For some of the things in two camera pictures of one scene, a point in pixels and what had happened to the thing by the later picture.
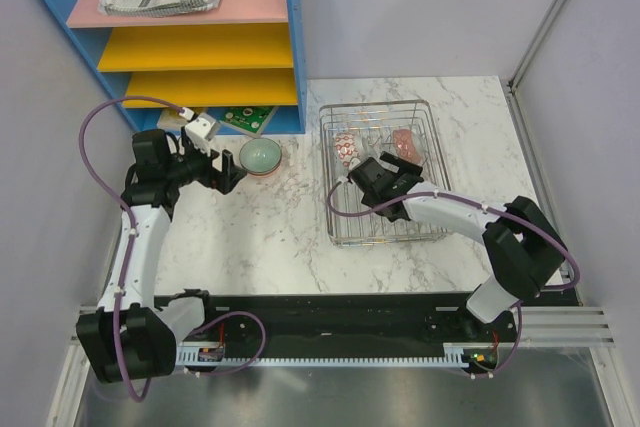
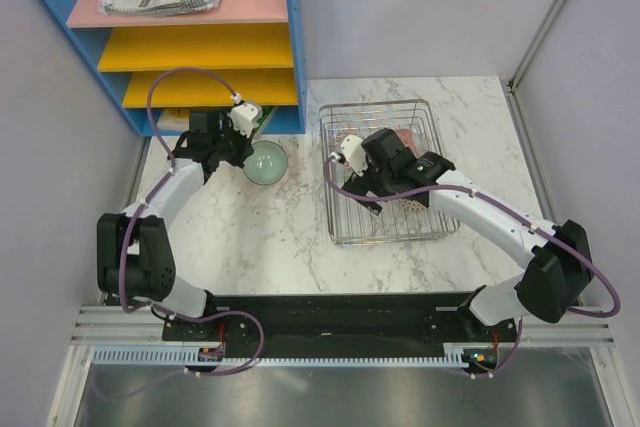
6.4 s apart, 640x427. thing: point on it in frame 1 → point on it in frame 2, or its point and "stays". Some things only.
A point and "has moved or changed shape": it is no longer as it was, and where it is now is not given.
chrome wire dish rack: (353, 131) stays
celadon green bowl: (260, 155) has moved or changed shape
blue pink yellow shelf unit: (246, 51) stays
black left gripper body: (194, 166) → (232, 144)
